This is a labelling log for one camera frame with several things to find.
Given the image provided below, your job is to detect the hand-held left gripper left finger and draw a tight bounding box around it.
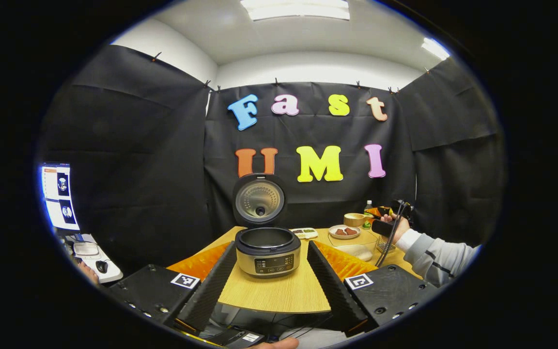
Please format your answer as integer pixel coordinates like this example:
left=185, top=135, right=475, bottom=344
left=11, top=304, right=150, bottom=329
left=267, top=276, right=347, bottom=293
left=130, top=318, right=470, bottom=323
left=109, top=241, right=237, bottom=333

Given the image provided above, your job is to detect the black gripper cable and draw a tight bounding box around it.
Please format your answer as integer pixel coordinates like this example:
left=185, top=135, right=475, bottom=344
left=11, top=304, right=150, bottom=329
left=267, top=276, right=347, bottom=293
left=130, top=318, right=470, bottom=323
left=374, top=201, right=406, bottom=268

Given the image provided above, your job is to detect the computer monitor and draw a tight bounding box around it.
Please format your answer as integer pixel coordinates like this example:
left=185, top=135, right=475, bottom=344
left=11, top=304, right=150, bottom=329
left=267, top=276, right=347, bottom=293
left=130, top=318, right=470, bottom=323
left=40, top=162, right=80, bottom=233

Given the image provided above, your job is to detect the white side desk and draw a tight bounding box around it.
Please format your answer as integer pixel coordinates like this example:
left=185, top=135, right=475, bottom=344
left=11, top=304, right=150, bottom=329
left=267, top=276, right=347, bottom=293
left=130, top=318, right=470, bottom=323
left=67, top=234, right=124, bottom=285

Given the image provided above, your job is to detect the black and silver rice cooker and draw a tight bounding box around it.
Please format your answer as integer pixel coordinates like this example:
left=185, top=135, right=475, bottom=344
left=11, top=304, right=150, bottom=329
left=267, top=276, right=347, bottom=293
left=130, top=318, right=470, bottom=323
left=232, top=174, right=302, bottom=279

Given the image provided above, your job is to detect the white rice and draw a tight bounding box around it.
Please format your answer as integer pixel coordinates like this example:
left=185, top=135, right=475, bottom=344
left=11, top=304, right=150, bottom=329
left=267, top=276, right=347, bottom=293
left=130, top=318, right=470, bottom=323
left=344, top=244, right=374, bottom=262

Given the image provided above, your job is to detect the round white plate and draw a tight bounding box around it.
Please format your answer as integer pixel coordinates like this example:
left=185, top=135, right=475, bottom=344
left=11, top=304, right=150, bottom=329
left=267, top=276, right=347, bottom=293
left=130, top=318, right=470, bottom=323
left=328, top=224, right=361, bottom=240

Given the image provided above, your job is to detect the wooden spoon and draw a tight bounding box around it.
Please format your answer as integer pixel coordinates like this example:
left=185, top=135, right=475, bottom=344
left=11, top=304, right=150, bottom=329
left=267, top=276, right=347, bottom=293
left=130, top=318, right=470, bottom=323
left=343, top=212, right=372, bottom=228

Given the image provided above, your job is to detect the long ceiling light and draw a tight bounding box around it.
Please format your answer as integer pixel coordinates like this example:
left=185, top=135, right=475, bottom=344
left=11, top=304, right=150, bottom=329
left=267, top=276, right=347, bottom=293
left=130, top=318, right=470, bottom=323
left=240, top=0, right=351, bottom=21

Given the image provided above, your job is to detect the black backdrop cloth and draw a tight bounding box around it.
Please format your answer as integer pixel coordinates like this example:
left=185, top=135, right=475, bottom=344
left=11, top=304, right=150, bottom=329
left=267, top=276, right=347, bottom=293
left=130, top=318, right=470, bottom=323
left=37, top=45, right=506, bottom=274

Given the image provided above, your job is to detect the small ceiling light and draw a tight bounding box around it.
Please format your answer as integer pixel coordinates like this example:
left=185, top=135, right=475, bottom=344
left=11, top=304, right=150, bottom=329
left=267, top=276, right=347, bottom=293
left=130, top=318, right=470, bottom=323
left=421, top=38, right=451, bottom=61

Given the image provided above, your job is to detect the clear wire chopstick holder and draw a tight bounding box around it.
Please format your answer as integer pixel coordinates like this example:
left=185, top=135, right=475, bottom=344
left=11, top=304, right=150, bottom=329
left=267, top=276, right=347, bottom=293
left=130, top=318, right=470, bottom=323
left=376, top=235, right=397, bottom=254

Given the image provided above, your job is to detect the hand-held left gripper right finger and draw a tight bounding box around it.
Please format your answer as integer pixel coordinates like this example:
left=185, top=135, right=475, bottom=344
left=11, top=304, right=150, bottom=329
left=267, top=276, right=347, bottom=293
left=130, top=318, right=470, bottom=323
left=307, top=240, right=439, bottom=337

